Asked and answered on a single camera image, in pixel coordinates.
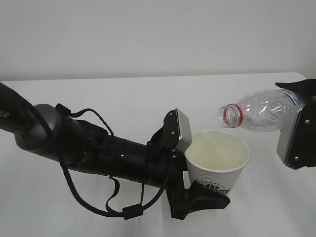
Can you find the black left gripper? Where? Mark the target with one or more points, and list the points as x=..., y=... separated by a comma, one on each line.
x=165, y=166

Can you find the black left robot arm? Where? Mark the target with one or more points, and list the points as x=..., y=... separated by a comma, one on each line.
x=56, y=133

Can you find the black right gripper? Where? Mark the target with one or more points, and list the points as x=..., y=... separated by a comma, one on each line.
x=305, y=88

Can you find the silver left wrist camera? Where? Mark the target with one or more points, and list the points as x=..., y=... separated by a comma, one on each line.
x=176, y=131

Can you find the white paper cup green logo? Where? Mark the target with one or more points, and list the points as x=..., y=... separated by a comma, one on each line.
x=215, y=159

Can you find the clear water bottle red label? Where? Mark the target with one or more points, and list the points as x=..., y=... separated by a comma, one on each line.
x=260, y=111

